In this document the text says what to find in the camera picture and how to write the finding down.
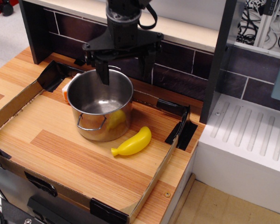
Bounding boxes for orange slice toy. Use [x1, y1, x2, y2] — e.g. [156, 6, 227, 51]
[62, 73, 81, 103]

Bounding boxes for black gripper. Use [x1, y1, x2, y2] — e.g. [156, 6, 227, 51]
[82, 18, 164, 85]

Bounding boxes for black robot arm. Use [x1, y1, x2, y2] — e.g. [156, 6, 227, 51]
[82, 0, 164, 85]

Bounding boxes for tangled black cables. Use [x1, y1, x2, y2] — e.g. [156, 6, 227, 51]
[237, 0, 280, 50]

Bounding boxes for yellow toy banana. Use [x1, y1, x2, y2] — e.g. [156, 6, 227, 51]
[111, 126, 152, 156]

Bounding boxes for cardboard fence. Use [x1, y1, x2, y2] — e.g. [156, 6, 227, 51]
[0, 58, 198, 224]

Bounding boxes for white drying rack block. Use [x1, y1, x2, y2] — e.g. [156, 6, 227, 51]
[193, 95, 280, 213]

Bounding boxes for dark vertical post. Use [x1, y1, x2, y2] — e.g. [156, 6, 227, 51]
[200, 0, 237, 124]

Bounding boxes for stainless steel pot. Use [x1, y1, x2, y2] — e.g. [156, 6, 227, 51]
[67, 70, 134, 141]

